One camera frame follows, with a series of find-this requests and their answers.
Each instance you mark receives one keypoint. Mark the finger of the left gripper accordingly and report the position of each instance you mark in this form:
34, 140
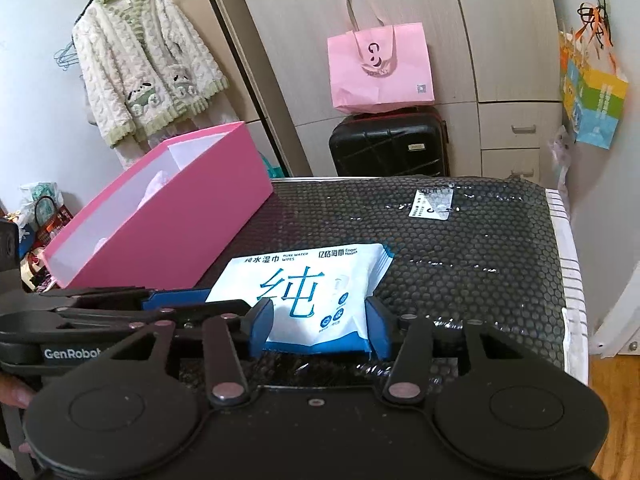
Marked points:
150, 295
194, 314

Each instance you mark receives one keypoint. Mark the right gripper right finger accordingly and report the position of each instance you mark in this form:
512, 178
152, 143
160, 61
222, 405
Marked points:
408, 342

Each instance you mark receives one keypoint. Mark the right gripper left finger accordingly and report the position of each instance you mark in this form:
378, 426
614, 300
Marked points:
235, 332

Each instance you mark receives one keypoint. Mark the pink cardboard shoe box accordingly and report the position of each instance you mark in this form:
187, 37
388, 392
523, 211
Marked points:
217, 183

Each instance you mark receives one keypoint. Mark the blue white wet wipes pack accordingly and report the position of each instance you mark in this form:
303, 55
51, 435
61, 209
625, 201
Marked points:
318, 295

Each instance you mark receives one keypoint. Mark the person left hand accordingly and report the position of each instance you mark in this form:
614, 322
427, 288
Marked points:
14, 393

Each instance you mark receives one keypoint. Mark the black honeycomb table mat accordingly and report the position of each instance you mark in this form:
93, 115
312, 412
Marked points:
495, 258

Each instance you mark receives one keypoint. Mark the teal gift bag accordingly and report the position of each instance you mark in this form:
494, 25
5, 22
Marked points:
274, 172

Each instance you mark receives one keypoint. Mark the black suitcase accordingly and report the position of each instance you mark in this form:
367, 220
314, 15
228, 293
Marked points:
412, 141

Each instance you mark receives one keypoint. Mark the cream knitted cardigan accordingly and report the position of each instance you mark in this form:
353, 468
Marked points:
148, 75

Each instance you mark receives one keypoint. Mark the pink tote bag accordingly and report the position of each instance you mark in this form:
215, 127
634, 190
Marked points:
379, 69

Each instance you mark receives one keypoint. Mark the colourful hanging gift bag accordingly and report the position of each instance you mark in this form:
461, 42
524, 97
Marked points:
593, 87

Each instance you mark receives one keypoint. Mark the beige wardrobe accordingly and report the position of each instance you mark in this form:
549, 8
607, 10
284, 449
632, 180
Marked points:
490, 67

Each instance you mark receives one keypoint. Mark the red wire basket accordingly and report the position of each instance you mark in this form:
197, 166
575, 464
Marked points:
49, 219

